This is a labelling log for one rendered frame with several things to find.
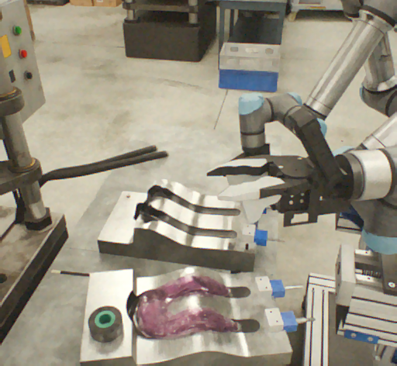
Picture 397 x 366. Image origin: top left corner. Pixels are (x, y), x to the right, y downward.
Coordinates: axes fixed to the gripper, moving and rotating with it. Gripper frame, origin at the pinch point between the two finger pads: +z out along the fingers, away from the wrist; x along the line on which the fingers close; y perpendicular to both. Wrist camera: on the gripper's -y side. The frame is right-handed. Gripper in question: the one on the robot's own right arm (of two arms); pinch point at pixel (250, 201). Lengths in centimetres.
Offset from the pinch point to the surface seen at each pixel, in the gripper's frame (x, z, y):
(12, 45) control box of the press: 12, -54, -77
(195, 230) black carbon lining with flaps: -9.4, 5.3, -16.9
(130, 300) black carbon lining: -39.9, 7.2, -28.7
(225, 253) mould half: -16.8, 8.3, -6.6
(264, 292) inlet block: -29.3, 11.8, 5.6
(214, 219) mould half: -3.6, 4.5, -11.7
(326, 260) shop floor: 86, 88, 32
